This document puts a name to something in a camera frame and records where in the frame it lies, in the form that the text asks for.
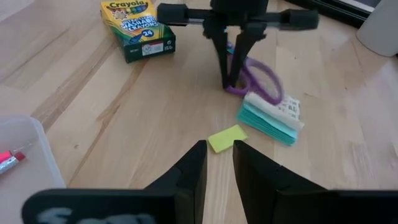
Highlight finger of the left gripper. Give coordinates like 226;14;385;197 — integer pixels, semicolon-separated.
229;23;267;88
203;18;233;89

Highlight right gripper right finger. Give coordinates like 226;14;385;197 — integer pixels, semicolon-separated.
233;140;398;224

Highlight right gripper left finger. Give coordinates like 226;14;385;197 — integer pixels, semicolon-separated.
21;140;208;224

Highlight purple handled scissors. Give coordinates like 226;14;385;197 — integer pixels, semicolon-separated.
225;40;284;106

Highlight teal sticky note pad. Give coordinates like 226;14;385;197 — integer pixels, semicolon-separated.
236;91;305;146

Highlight yellow green crayon box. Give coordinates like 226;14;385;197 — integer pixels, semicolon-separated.
99;0;177;64

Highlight yellow-green sticky note pad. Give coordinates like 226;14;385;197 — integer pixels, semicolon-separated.
207;124;249;154

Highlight orange pencil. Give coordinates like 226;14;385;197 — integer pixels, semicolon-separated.
0;151;26;175

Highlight clear plastic bin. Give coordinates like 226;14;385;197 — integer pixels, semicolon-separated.
0;114;66;224

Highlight white plant pot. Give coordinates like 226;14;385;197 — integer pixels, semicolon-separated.
356;0;398;57

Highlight black aluminium frame rail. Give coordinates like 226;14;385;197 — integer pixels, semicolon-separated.
284;0;382;29

